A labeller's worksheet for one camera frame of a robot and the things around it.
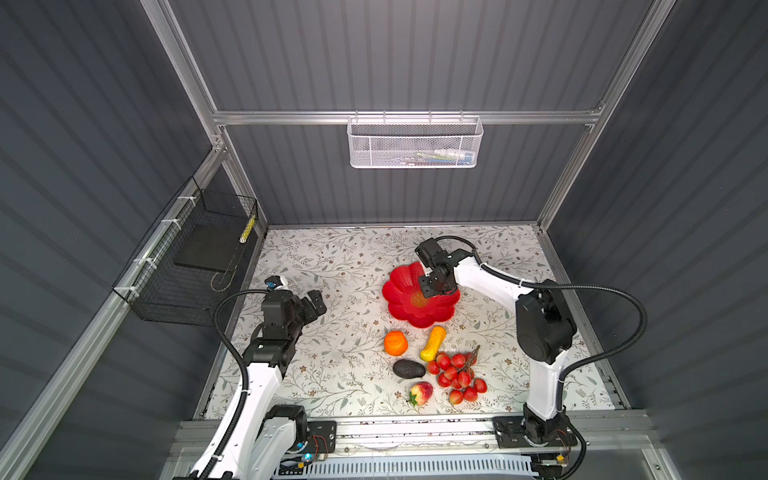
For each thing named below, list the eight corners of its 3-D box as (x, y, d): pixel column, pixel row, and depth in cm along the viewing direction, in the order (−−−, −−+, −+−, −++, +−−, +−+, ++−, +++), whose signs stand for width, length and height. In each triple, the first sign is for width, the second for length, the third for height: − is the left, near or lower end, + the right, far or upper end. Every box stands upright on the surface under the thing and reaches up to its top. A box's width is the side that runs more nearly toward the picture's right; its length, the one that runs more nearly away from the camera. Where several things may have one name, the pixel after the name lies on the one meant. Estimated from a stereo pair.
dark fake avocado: (393, 379, 84) (393, 375, 81) (393, 364, 87) (393, 359, 83) (424, 379, 84) (425, 375, 81) (423, 364, 86) (424, 359, 83)
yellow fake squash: (417, 358, 88) (418, 353, 85) (435, 327, 95) (436, 321, 92) (431, 366, 87) (433, 361, 84) (448, 334, 93) (450, 329, 90)
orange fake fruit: (384, 357, 88) (384, 349, 84) (384, 339, 92) (384, 330, 87) (407, 357, 88) (408, 349, 84) (407, 339, 92) (407, 330, 87)
